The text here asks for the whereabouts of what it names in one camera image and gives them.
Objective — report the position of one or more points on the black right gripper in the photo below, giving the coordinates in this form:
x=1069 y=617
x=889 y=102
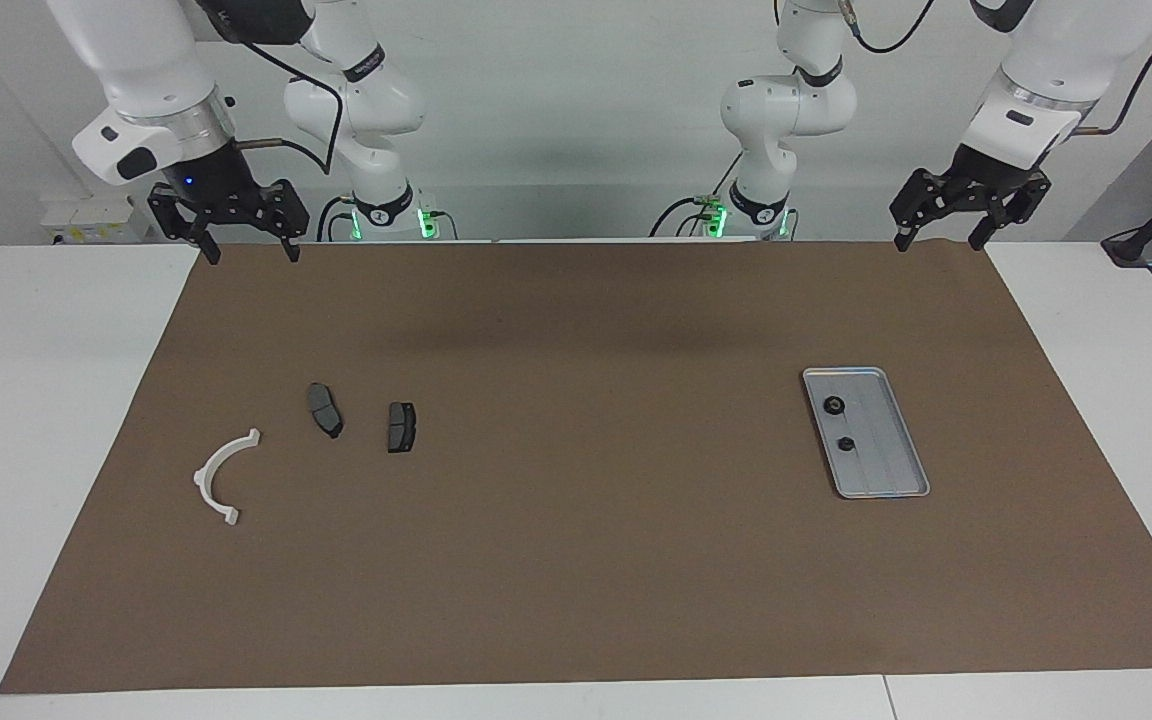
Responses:
x=226 y=195

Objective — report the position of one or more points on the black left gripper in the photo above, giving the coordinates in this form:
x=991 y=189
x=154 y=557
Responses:
x=986 y=185

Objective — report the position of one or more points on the large black bearing gear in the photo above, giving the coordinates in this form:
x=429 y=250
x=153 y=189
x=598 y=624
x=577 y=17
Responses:
x=834 y=405

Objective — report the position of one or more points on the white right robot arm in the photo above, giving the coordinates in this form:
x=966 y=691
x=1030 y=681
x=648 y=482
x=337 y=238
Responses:
x=156 y=60

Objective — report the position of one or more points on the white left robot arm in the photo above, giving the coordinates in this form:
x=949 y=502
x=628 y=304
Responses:
x=1066 y=50

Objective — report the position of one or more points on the silver metal tray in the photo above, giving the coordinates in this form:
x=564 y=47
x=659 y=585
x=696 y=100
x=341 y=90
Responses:
x=886 y=460

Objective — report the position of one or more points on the curved dark grey brake pad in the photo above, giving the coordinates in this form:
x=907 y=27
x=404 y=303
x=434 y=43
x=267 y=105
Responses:
x=324 y=408

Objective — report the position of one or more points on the rectangular dark grey brake pad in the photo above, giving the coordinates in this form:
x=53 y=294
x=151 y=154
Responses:
x=401 y=428

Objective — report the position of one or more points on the brown table mat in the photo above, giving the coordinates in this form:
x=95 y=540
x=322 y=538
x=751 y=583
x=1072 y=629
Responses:
x=576 y=560

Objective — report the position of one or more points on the white curved plastic bracket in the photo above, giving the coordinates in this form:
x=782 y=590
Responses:
x=204 y=480

